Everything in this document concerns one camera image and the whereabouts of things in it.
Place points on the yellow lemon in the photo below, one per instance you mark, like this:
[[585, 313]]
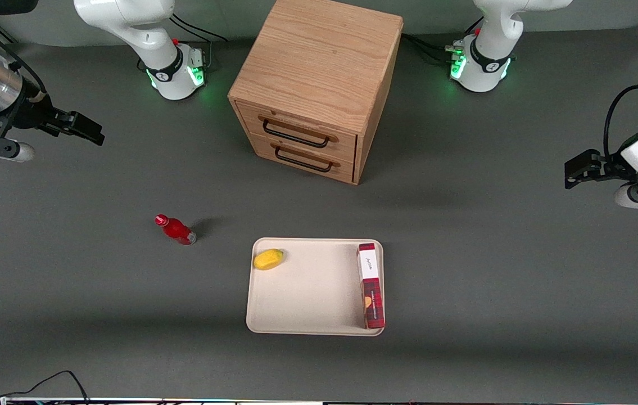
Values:
[[268, 259]]

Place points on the red plaid cookie box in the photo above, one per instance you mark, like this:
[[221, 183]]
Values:
[[372, 292]]

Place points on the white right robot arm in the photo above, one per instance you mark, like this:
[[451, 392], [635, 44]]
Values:
[[141, 31]]

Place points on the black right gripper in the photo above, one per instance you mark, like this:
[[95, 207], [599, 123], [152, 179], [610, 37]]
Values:
[[34, 115]]

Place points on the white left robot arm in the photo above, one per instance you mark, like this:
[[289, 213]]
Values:
[[493, 39]]

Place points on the wooden two-drawer cabinet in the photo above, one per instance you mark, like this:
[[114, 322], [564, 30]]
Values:
[[318, 56]]

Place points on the beige plastic tray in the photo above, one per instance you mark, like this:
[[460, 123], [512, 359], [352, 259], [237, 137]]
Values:
[[313, 298]]

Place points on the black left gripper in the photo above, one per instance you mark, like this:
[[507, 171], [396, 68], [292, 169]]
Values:
[[603, 166]]

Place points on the wooden drawer front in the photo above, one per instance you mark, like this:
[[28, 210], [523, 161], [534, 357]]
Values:
[[347, 147], [345, 171]]

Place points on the red coke bottle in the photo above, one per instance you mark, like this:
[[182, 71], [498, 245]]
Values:
[[177, 229]]

